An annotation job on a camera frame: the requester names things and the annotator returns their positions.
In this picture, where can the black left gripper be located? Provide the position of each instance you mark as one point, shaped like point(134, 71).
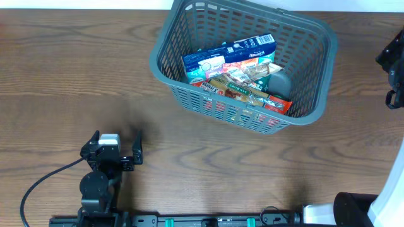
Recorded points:
point(89, 149)

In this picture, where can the beige brown snack pouch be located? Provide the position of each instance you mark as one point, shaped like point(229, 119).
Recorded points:
point(249, 75)

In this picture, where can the orange yellow spaghetti packet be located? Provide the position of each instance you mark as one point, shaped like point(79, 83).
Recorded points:
point(223, 86)

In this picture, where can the grey plastic lattice basket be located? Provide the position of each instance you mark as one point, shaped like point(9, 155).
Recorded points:
point(305, 51)

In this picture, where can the blue carton box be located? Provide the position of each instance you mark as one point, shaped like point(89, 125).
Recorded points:
point(232, 58)

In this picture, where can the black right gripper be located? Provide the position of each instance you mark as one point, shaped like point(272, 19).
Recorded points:
point(390, 56)

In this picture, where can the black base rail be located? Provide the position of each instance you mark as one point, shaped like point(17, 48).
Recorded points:
point(268, 219)

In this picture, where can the green Nescafe coffee bag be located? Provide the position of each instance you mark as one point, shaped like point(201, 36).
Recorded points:
point(260, 84)

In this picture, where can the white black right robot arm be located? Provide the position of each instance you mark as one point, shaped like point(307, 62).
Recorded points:
point(386, 208)

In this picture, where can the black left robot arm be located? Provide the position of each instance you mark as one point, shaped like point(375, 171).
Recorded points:
point(100, 188)

